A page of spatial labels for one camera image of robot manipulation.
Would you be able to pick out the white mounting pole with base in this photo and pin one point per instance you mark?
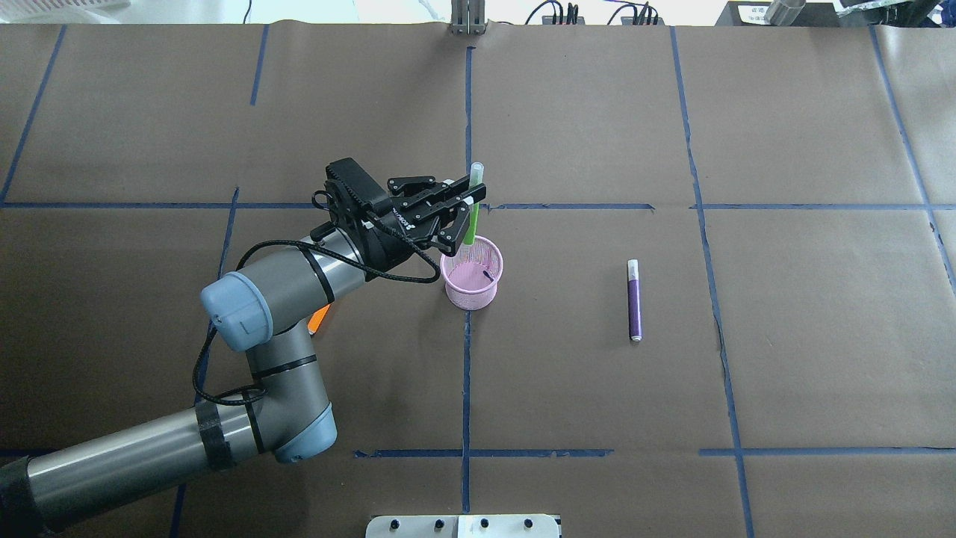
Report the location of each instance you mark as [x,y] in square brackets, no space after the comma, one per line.
[465,525]

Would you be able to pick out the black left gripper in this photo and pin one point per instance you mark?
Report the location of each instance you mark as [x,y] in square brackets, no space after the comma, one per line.
[391,240]

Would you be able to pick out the pink mesh pen holder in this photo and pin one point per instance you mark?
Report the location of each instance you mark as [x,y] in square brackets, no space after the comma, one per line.
[471,277]

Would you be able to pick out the aluminium frame post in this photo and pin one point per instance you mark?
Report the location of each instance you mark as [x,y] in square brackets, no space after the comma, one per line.
[467,17]

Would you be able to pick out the orange highlighter pen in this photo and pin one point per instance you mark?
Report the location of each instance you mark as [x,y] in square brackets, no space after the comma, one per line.
[316,320]

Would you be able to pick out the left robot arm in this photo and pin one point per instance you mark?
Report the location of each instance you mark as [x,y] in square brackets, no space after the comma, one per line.
[257,381]

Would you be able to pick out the purple highlighter pen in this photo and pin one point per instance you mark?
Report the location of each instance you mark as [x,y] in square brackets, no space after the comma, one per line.
[634,300]

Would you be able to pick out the green highlighter pen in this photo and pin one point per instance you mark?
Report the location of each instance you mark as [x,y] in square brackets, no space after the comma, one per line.
[475,179]

